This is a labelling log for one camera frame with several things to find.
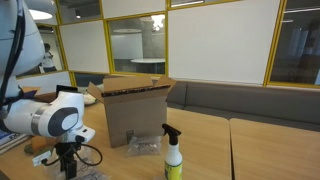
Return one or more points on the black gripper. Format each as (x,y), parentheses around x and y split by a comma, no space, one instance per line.
(69,165)

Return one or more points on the long clear air pillow strip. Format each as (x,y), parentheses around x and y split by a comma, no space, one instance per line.
(90,174)

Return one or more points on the clear plastic air pillow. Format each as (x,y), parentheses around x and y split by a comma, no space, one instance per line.
(143,146)

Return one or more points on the white yellow-label spray bottle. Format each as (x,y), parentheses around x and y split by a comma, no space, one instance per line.
(173,160)

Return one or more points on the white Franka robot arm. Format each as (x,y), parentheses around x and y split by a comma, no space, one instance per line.
(50,116)

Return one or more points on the open brown cardboard shipping box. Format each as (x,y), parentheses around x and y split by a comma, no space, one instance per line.
(136,116)

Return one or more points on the person in white shirt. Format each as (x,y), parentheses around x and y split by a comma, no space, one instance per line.
(48,60)

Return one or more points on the round white meeting table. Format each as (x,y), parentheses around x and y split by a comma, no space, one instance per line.
(148,61)

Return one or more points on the round white ceiling lamp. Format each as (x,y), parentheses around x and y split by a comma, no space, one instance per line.
(40,15)

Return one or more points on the grey upholstered bench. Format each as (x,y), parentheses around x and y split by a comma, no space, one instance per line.
(250,103)

